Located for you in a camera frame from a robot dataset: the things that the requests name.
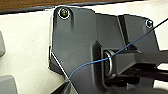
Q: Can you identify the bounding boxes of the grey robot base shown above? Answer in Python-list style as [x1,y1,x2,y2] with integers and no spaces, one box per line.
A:
[48,4,168,94]

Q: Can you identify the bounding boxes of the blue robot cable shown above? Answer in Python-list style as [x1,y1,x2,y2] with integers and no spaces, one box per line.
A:
[66,28,168,83]

